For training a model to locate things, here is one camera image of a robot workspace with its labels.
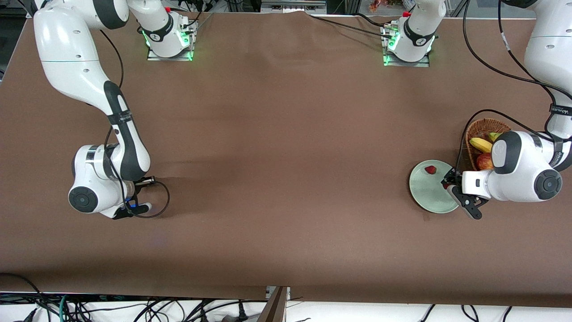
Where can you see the brown table cover sheet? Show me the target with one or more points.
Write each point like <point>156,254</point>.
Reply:
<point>286,134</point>

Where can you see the pale green round plate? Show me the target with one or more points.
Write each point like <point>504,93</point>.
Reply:
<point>424,192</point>

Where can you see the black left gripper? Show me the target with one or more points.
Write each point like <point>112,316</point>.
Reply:
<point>452,178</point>

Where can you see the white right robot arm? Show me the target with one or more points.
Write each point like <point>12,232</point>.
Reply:
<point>67,44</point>

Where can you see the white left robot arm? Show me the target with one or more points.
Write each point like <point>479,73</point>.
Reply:
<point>549,44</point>

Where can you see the red apple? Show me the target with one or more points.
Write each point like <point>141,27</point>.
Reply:
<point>484,162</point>

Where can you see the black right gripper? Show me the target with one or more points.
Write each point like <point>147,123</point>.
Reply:
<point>138,188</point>

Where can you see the short yellow banana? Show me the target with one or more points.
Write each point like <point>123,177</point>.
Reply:
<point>481,145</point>

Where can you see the grey equipment box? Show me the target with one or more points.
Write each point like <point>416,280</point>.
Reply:
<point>290,6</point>

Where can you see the brown wicker basket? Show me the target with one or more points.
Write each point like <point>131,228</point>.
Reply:
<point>480,127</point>

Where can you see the colourful toy items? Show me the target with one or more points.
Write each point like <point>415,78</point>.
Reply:
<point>377,5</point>

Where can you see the grey aluminium table profile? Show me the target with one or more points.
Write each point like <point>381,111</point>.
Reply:
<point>275,308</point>

